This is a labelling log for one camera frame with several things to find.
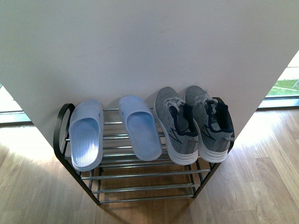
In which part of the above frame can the grey sneaker with navy lining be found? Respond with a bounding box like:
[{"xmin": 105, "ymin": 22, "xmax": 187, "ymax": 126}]
[{"xmin": 185, "ymin": 85, "xmax": 235, "ymax": 163}]

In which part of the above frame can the black metal shoe rack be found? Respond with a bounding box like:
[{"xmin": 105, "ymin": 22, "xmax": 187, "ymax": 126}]
[{"xmin": 53, "ymin": 97, "xmax": 235, "ymax": 206}]

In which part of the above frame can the light blue slide slipper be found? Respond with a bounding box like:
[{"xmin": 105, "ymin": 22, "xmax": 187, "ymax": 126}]
[
  {"xmin": 118, "ymin": 95, "xmax": 162, "ymax": 161},
  {"xmin": 69, "ymin": 99, "xmax": 104, "ymax": 172}
]

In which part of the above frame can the grey knit sneaker white sole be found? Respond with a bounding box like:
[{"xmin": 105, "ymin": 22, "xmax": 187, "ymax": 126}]
[{"xmin": 153, "ymin": 87, "xmax": 199, "ymax": 165}]

